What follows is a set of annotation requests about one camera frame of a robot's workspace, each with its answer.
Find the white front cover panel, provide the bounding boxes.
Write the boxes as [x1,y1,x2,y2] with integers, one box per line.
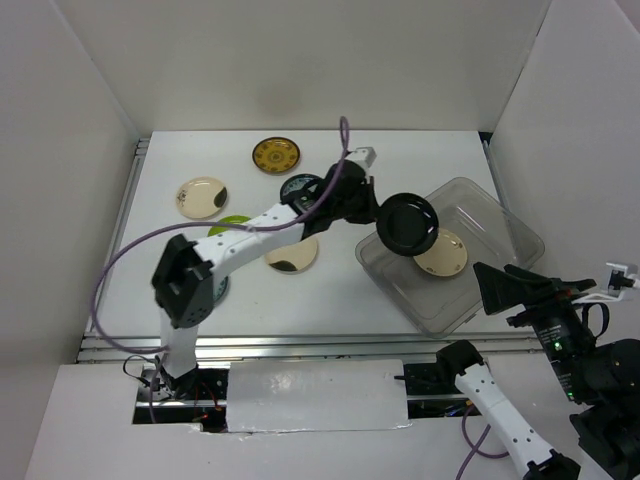
[226,360,410,433]

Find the clear plastic bin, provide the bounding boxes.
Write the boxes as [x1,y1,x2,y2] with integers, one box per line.
[355,177,544,338]

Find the small cream plate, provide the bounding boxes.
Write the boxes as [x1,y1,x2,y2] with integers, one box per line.
[413,228,469,278]

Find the yellow patterned plate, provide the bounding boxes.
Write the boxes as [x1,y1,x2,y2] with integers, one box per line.
[251,136,301,175]

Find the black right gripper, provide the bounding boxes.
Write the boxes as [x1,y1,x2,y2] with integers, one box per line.
[471,254,594,395]

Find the large cream plate dark patch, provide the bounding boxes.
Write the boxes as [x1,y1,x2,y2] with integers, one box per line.
[264,237,319,274]

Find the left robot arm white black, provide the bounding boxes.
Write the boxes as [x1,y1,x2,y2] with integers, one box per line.
[152,160,377,399]

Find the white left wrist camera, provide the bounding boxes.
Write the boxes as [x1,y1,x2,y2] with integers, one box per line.
[346,147,377,170]

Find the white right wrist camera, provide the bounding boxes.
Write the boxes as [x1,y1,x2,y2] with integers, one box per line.
[580,261,639,304]

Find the lime green plate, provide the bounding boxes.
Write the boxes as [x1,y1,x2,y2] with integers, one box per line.
[207,215,250,237]

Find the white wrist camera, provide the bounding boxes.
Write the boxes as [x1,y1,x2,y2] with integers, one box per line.
[346,147,377,170]
[580,261,639,304]

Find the black glossy plate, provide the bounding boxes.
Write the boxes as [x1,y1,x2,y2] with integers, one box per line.
[376,193,439,257]

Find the small blue patterned plate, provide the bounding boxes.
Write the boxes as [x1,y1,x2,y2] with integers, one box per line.
[213,277,230,305]

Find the large blue patterned plate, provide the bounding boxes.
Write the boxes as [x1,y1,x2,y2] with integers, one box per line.
[279,174,322,214]

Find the cream plate with dark patch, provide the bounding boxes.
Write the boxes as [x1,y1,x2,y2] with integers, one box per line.
[175,176,228,220]

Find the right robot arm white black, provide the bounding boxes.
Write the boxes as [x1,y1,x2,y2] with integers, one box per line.
[435,262,639,479]

